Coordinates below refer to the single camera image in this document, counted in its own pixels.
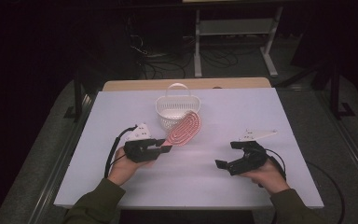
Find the person's right hand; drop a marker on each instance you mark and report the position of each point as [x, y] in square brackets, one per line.
[268, 179]

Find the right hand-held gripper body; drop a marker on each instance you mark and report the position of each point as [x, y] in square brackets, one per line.
[250, 158]

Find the white metal stand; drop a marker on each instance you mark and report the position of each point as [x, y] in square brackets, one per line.
[236, 28]

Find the metal floor rail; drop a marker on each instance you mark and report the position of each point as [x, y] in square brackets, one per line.
[348, 143]
[59, 168]

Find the wooden table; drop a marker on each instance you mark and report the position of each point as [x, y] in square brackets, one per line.
[143, 84]

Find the dark metal stand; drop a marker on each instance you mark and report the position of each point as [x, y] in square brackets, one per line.
[78, 96]
[335, 93]

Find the person's left hand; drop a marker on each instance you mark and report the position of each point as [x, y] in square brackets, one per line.
[124, 169]

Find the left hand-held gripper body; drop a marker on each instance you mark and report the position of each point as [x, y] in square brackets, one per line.
[138, 151]

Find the pink hairbrush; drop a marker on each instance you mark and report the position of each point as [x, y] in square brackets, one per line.
[185, 129]

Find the white perforated plastic basket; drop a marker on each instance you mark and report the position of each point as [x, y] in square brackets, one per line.
[174, 105]

